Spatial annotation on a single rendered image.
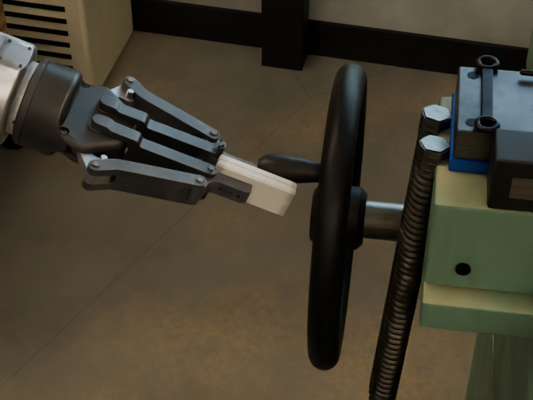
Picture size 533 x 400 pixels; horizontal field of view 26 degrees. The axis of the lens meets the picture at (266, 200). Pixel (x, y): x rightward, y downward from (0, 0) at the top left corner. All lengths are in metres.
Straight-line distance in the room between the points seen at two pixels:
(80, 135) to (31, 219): 1.37
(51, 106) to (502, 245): 0.37
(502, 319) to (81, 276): 1.34
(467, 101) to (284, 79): 1.71
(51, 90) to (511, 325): 0.42
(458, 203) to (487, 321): 0.11
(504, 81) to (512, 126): 0.06
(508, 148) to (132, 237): 1.44
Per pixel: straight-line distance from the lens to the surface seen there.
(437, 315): 0.95
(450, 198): 0.90
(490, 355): 1.30
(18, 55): 0.95
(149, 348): 2.05
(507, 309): 0.95
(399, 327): 1.05
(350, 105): 0.99
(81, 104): 0.97
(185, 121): 0.99
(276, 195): 0.97
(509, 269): 0.94
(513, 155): 0.87
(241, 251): 2.21
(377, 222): 1.08
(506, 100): 0.94
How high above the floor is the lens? 1.56
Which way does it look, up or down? 43 degrees down
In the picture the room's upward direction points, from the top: straight up
